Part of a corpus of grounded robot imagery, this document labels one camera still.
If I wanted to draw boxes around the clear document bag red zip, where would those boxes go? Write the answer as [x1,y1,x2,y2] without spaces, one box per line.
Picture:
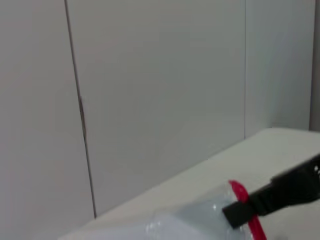
[57,179,268,240]

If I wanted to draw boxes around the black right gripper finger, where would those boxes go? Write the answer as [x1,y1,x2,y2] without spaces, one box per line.
[221,153,320,230]

